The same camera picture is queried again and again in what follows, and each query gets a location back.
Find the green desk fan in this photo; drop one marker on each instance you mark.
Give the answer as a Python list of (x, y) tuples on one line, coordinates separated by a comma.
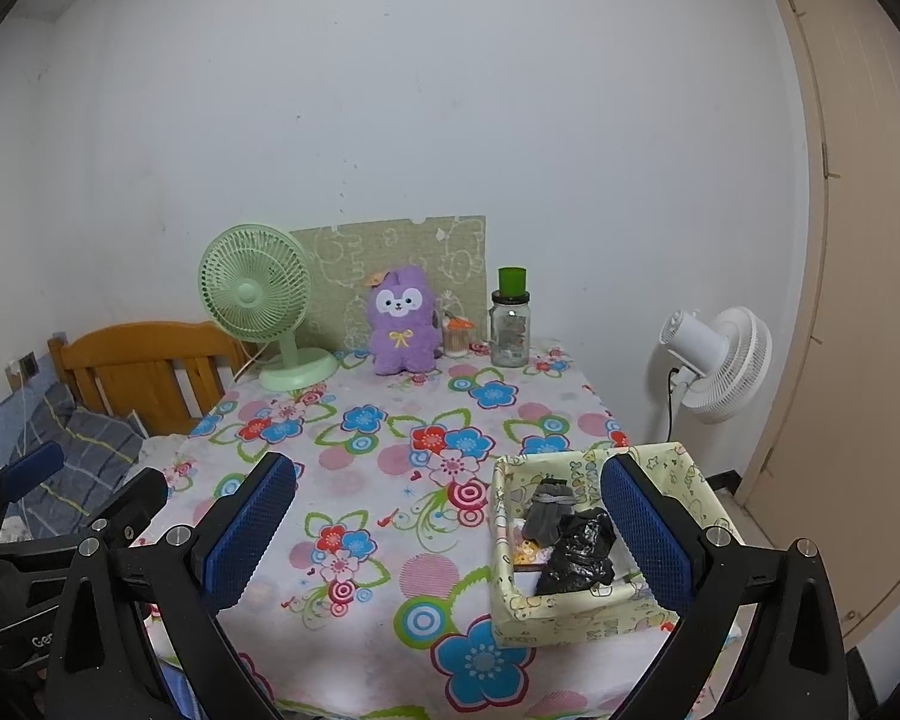
[(251, 289)]

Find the green patterned board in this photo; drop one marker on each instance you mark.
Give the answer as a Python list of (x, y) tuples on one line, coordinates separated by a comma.
[(345, 247)]

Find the beige door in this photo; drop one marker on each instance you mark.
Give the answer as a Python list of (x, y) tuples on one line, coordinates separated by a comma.
[(870, 315)]

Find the purple plush toy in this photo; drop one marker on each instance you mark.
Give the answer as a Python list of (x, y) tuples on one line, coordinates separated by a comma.
[(401, 345)]

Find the dark grey socks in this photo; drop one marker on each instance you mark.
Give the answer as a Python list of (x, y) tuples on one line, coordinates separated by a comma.
[(549, 517)]

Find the grey plaid bedding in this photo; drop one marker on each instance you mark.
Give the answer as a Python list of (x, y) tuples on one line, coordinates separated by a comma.
[(90, 435)]

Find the glass jar with green lid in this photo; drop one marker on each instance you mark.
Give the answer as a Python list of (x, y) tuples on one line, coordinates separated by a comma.
[(510, 334)]

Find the small jar with orange lid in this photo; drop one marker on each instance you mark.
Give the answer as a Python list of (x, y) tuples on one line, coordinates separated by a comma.
[(456, 341)]

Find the white standing fan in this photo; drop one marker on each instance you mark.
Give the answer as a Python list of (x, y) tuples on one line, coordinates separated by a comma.
[(701, 349)]

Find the black plastic bag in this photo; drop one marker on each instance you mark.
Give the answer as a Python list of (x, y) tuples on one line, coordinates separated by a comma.
[(577, 555)]

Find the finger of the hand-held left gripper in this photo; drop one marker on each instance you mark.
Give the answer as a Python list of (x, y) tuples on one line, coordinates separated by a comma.
[(34, 469), (131, 499)]

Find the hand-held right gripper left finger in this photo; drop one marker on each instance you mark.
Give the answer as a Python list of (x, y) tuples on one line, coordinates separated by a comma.
[(251, 532)]

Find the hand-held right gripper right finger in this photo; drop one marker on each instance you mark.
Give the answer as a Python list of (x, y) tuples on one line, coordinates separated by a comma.
[(645, 540)]

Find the yellow cartoon fabric storage box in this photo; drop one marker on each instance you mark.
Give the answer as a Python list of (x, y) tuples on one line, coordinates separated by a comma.
[(562, 626)]

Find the floral tablecloth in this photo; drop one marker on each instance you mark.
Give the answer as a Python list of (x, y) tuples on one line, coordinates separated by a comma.
[(390, 465)]

